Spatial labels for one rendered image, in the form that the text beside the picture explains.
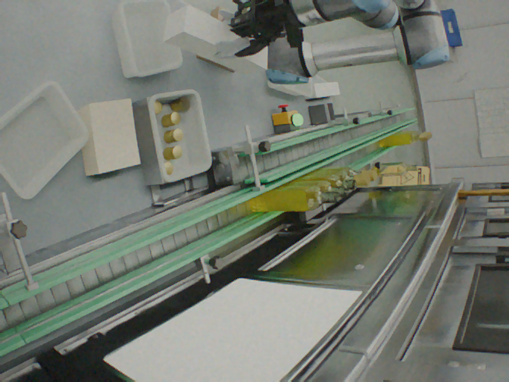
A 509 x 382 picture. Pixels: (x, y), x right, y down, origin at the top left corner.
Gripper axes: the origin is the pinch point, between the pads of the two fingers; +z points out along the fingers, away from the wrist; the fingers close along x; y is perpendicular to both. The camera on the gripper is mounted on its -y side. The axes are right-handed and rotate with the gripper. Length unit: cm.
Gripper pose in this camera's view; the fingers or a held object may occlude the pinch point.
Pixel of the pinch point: (223, 41)
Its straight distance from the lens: 78.8
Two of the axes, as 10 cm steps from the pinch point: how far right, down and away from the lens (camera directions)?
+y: -6.4, -0.9, -7.7
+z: -7.7, 0.3, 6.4
